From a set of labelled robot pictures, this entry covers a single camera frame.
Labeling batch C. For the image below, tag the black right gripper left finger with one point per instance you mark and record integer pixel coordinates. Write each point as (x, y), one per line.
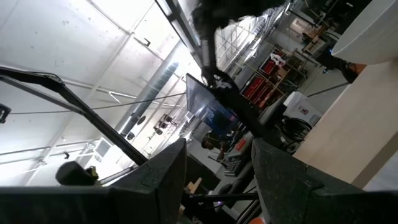
(155, 193)

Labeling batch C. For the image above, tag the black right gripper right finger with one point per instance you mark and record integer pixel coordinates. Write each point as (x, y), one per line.
(280, 186)

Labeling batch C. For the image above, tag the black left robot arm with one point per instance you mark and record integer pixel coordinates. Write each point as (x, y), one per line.
(208, 18)

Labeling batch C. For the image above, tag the person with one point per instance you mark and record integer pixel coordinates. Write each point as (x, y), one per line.
(211, 143)

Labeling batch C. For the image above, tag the white machine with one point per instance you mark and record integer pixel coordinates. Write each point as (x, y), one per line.
(301, 107)

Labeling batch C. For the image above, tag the black cylinder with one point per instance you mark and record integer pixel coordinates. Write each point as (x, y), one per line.
(73, 175)

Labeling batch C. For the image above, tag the rack with red bins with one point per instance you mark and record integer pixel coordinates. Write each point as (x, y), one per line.
(264, 84)

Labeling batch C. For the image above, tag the black flat monitor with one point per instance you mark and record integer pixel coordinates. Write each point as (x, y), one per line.
(202, 99)

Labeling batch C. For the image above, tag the black overhead frame bar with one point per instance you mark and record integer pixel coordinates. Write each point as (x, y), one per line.
(93, 119)

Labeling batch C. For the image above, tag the silver ventilation duct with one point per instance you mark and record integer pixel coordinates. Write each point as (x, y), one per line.
(149, 96)

